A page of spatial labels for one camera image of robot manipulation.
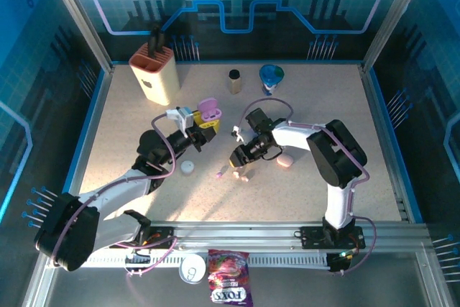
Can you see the mauve purple earbuds case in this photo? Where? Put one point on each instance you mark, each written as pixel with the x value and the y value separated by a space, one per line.
pixel 208 105

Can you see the pink earbuds case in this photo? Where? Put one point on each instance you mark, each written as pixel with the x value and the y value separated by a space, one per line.
pixel 285 160

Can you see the white round cap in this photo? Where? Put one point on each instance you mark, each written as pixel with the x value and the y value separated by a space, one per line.
pixel 187 168

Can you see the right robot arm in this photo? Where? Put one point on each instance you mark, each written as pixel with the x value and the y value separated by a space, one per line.
pixel 338 159

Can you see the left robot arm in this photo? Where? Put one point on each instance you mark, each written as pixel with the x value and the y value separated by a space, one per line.
pixel 118 192

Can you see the wooden bottle black cap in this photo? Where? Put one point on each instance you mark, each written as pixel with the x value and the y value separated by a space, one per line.
pixel 234 82

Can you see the beige knife block orange top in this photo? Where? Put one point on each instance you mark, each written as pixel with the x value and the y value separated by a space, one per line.
pixel 158 77

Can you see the blue plastic cup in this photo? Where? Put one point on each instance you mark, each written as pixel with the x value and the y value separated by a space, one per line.
pixel 271 77

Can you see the Fox's candy bag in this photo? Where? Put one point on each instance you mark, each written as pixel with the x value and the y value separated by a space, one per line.
pixel 230 278

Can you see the white round lid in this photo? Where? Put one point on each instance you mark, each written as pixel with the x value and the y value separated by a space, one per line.
pixel 192 267

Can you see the black controller box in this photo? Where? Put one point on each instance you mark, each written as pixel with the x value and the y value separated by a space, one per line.
pixel 338 264

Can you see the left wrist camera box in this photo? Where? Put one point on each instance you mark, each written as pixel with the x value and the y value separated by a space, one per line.
pixel 183 118

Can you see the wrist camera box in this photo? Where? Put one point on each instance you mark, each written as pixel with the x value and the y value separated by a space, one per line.
pixel 238 135
pixel 183 118

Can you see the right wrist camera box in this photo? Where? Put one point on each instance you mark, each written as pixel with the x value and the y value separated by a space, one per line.
pixel 238 135

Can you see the aluminium frame rail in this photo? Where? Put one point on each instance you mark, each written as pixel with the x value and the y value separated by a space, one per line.
pixel 233 235

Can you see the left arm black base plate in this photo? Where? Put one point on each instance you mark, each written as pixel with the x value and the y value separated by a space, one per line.
pixel 161 238

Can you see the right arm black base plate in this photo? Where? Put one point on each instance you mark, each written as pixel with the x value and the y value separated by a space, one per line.
pixel 312 238

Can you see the aluminium frame post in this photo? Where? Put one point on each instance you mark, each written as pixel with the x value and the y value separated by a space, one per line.
pixel 81 19
pixel 393 19

